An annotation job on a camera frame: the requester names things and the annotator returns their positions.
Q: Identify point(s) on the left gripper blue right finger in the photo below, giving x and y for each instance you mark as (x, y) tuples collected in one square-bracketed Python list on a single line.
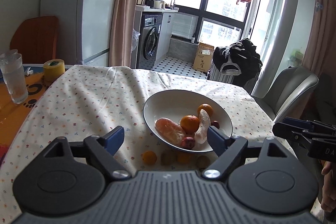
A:
[(229, 150)]

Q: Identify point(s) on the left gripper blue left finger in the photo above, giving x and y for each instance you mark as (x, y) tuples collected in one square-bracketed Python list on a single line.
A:
[(100, 152)]

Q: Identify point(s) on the dark red plum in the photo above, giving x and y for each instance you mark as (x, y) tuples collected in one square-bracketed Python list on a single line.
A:
[(216, 124), (188, 142)]

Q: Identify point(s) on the peeled pomelo segment long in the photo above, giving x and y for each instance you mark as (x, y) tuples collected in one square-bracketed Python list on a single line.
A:
[(204, 123)]

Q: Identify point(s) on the large orange mandarin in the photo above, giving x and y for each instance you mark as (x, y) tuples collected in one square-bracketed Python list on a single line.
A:
[(190, 124)]

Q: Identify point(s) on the small orange kumquat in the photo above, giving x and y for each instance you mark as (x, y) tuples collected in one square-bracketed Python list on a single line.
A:
[(149, 158)]

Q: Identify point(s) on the pomelo segment pink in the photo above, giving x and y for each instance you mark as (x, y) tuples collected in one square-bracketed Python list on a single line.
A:
[(170, 131)]

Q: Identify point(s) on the brown longan fruit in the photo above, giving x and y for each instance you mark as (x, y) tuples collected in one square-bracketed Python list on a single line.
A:
[(168, 157)]

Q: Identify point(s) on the white kitchen cabinet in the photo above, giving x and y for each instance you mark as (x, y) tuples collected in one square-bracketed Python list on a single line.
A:
[(165, 36)]

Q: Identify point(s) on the person right hand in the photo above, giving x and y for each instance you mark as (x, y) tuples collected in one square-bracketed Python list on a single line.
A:
[(328, 190)]

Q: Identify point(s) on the floral white tablecloth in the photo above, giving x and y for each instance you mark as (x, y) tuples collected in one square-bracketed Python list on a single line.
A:
[(93, 100)]

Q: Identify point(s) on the grey leather chair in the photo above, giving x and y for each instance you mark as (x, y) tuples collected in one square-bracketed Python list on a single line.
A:
[(290, 87)]

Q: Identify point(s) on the white bowl with blue rim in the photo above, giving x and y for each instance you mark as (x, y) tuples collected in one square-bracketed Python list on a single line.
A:
[(174, 105)]

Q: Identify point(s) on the cardboard box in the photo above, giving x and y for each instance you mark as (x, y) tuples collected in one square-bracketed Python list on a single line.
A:
[(203, 57)]

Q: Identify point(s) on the yellow tape roll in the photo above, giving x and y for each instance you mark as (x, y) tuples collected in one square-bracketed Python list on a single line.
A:
[(53, 69)]

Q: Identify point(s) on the black clothes pile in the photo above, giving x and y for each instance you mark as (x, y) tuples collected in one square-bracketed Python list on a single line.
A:
[(240, 60)]

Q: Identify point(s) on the pink curtain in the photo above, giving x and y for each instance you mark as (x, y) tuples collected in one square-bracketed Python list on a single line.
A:
[(121, 33)]

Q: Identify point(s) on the clear drinking glass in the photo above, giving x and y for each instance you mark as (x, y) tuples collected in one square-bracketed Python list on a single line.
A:
[(14, 77)]

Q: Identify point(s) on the orange chair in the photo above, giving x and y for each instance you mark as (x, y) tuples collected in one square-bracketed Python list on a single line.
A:
[(36, 39)]

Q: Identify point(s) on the grey washing machine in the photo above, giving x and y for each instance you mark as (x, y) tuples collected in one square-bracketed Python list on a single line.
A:
[(150, 29)]

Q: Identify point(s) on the white refrigerator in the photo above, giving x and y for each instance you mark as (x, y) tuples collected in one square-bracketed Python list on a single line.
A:
[(84, 30)]

